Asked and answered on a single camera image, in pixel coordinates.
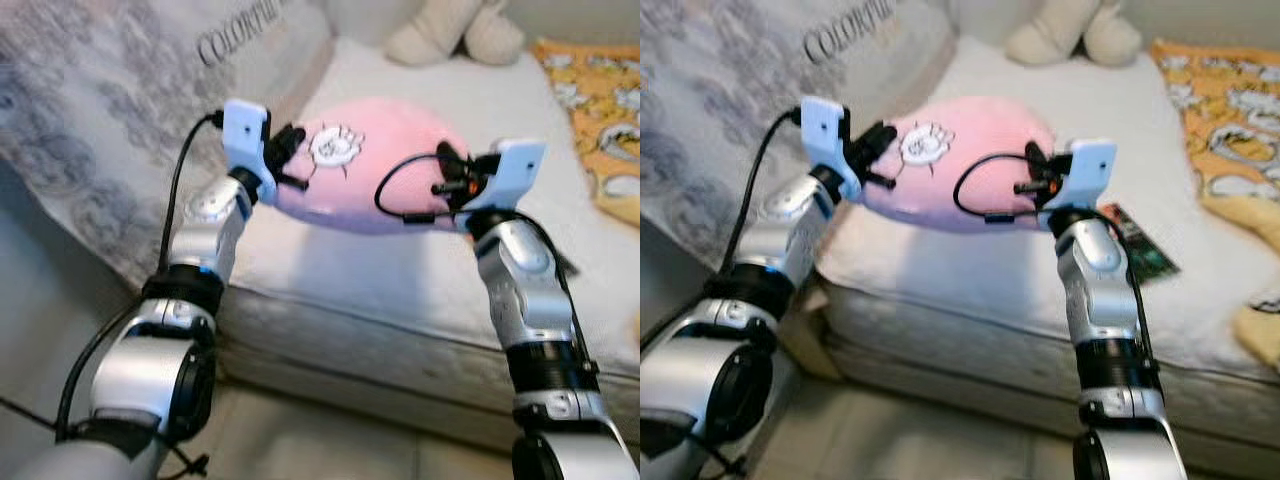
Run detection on pink plush pillow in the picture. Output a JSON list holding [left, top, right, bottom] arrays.
[[268, 97, 471, 236], [858, 97, 1063, 233]]

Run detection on yellow egg cartoon blanket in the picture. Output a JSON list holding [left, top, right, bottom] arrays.
[[1148, 38, 1280, 371], [530, 38, 641, 229]]

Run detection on white quilted mattress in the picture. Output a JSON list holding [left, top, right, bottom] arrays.
[[215, 38, 641, 451], [815, 38, 1280, 471]]

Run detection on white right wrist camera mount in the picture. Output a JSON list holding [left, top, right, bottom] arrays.
[[1048, 140, 1118, 211], [468, 140, 546, 213]]

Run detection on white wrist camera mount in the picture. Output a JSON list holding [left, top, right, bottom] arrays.
[[1048, 140, 1118, 211], [468, 140, 546, 213], [222, 100, 276, 206], [800, 97, 859, 201]]

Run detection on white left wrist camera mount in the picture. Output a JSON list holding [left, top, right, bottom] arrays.
[[800, 97, 859, 201], [222, 100, 276, 206]]

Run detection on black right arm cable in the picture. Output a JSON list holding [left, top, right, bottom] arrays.
[[375, 153, 601, 391], [952, 152, 1161, 401]]

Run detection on thin black tether cable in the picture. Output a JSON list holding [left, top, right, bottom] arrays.
[[0, 395, 211, 476], [690, 438, 749, 477]]

